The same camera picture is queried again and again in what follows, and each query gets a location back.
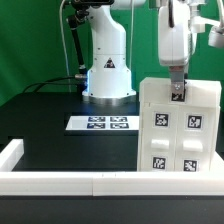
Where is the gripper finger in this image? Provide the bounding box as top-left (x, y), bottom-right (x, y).
top-left (169, 66), bottom-right (184, 96)

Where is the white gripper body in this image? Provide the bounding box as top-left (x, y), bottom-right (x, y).
top-left (158, 0), bottom-right (191, 66)

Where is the white cabinet body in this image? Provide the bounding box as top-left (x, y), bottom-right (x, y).
top-left (137, 103), bottom-right (220, 172)

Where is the white cabinet top box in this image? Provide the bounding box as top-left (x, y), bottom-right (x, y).
top-left (139, 77), bottom-right (221, 108)

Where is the white cabinet door panel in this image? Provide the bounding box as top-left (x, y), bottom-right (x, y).
top-left (175, 106), bottom-right (216, 172)

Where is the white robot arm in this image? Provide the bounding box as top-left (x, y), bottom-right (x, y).
top-left (83, 0), bottom-right (198, 105)

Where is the white U-shaped obstacle fence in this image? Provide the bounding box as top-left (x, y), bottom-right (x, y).
top-left (0, 139), bottom-right (224, 196)

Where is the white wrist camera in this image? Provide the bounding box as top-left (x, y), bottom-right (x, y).
top-left (191, 16), bottom-right (224, 48)

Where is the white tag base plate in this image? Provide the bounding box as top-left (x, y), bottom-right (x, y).
top-left (66, 116), bottom-right (139, 131)

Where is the grey hanging cable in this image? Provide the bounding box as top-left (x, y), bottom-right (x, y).
top-left (58, 0), bottom-right (73, 94)

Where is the black cable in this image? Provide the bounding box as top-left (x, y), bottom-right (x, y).
top-left (21, 75), bottom-right (88, 95)

